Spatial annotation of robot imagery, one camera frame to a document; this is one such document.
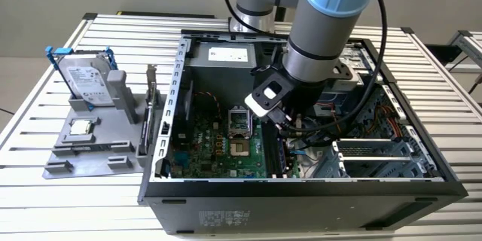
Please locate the grey metal drive cage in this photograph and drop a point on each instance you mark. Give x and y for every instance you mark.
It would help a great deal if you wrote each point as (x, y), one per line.
(355, 54)

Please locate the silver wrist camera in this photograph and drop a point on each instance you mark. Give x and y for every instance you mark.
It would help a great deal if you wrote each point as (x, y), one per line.
(263, 102)
(346, 83)

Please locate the CPU socket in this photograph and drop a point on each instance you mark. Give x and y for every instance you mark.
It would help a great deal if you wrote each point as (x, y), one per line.
(240, 148)

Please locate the black open PC case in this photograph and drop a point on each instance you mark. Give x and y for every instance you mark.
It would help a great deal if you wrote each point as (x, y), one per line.
(263, 210)

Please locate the green motherboard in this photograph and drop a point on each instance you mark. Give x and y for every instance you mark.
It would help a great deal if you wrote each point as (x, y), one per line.
(203, 145)

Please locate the silver CPU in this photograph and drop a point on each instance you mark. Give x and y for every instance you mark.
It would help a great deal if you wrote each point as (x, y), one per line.
(81, 127)

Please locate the metal slat side table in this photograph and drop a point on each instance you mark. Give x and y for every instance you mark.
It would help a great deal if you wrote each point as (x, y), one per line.
(470, 42)

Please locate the grey parts rack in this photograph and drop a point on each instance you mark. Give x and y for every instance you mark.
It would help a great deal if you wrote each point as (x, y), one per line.
(112, 128)

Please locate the hard disk in blue carrier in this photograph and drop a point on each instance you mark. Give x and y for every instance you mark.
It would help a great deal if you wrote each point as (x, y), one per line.
(88, 83)

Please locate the grey power supply unit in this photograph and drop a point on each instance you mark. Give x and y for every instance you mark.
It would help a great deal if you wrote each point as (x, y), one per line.
(221, 83)

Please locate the black graphics card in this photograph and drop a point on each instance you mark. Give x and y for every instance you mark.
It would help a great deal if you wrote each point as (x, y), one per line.
(144, 136)

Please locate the black RAM slot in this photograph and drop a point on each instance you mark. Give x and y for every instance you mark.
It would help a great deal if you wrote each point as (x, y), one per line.
(271, 153)
(267, 150)
(276, 159)

